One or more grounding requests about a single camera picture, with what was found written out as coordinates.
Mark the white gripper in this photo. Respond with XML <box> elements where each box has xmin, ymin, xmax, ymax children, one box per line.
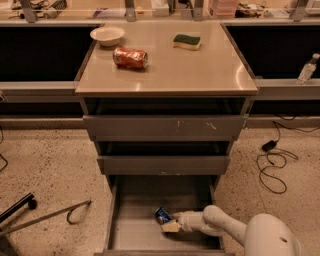
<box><xmin>161</xmin><ymin>211</ymin><xmax>205</xmax><ymax>233</ymax></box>

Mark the blue pepsi can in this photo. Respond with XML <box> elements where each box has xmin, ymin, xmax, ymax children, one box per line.
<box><xmin>154</xmin><ymin>207</ymin><xmax>172</xmax><ymax>225</ymax></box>

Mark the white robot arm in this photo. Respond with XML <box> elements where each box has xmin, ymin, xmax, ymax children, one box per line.
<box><xmin>154</xmin><ymin>205</ymin><xmax>308</xmax><ymax>256</ymax></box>

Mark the open bottom drawer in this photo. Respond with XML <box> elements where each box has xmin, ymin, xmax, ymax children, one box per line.
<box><xmin>94</xmin><ymin>175</ymin><xmax>234</xmax><ymax>256</ymax></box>

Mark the middle drawer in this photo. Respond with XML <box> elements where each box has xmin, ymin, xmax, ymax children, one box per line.
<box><xmin>97</xmin><ymin>156</ymin><xmax>230</xmax><ymax>175</ymax></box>

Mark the grey drawer cabinet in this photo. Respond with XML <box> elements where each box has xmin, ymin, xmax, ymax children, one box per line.
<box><xmin>74</xmin><ymin>20</ymin><xmax>259</xmax><ymax>256</ymax></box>

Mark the top drawer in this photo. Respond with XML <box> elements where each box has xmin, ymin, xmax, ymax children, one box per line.
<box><xmin>83</xmin><ymin>115</ymin><xmax>245</xmax><ymax>142</ymax></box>

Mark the orange soda can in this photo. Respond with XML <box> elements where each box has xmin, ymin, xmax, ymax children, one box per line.
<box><xmin>113</xmin><ymin>47</ymin><xmax>148</xmax><ymax>69</ymax></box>

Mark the grey metal hooked rod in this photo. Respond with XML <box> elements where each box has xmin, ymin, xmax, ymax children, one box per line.
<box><xmin>0</xmin><ymin>200</ymin><xmax>92</xmax><ymax>237</ymax></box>

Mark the black wheeled stand leg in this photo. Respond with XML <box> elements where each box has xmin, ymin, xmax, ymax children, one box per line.
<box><xmin>0</xmin><ymin>193</ymin><xmax>37</xmax><ymax>223</ymax></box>

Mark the green yellow sponge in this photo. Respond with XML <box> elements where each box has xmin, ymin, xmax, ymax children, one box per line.
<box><xmin>172</xmin><ymin>34</ymin><xmax>201</xmax><ymax>51</ymax></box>

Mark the white bowl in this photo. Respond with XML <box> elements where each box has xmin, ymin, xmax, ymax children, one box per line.
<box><xmin>90</xmin><ymin>26</ymin><xmax>125</xmax><ymax>47</ymax></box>

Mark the clear plastic water bottle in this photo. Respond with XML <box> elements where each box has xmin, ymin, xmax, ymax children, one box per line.
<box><xmin>297</xmin><ymin>53</ymin><xmax>320</xmax><ymax>85</ymax></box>

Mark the black power adapter with cable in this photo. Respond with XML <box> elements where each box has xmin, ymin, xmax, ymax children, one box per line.
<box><xmin>255</xmin><ymin>114</ymin><xmax>320</xmax><ymax>195</ymax></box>

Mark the black cable at left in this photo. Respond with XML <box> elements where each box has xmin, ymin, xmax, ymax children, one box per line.
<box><xmin>0</xmin><ymin>126</ymin><xmax>9</xmax><ymax>173</ymax></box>

